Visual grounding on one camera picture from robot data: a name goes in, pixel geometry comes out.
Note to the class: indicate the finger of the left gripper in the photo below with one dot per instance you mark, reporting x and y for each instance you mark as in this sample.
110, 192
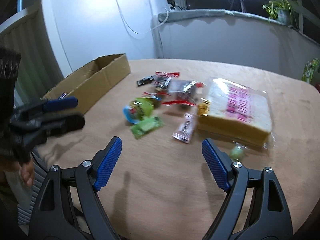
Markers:
58, 125
60, 104

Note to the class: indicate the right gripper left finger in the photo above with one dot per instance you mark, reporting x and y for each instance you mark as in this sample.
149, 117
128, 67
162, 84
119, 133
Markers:
53, 214

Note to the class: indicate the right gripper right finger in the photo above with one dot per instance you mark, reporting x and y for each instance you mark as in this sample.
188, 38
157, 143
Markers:
268, 216

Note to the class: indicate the green mochi clear wrapper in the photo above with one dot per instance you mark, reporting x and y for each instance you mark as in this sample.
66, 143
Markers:
238, 152

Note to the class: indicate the green round snack pack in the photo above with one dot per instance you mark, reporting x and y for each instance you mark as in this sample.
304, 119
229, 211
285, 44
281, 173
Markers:
140, 108

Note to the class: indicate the green snack packet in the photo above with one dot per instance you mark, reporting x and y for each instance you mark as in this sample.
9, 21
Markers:
146, 126

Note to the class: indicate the sliced bread loaf bag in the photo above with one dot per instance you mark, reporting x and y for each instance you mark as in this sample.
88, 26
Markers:
237, 112

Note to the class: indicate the pink white snack bar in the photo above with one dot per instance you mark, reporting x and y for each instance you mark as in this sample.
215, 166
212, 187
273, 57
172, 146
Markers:
184, 133

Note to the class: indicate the snickers bar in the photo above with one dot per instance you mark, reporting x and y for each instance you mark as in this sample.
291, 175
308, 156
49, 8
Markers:
64, 95

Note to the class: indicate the yellow snack packet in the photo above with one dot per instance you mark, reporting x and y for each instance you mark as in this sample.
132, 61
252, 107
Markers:
203, 107

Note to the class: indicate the person left hand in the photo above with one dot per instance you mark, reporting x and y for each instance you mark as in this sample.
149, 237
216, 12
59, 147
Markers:
26, 170

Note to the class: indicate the brown cardboard box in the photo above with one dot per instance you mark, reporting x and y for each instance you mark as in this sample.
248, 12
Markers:
92, 81

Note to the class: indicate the black white candy wrapper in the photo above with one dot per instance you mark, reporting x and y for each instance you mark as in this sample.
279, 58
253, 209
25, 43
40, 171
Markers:
145, 80

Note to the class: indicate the white refrigerator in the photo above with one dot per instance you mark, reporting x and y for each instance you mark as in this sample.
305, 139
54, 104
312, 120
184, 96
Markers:
80, 31

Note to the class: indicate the red black snack packet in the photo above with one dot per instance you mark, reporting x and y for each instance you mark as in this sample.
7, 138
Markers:
162, 80

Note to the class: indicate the clear red snack packet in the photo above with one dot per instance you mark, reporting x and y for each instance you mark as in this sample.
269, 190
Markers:
179, 102

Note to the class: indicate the grey window sill cover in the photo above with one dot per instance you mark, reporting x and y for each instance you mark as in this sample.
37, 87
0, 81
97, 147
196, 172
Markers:
175, 16

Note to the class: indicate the green white carton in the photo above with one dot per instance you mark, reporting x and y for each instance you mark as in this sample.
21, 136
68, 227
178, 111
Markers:
311, 72

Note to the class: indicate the potted spider plant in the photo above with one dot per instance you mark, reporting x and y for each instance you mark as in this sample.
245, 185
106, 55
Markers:
281, 11

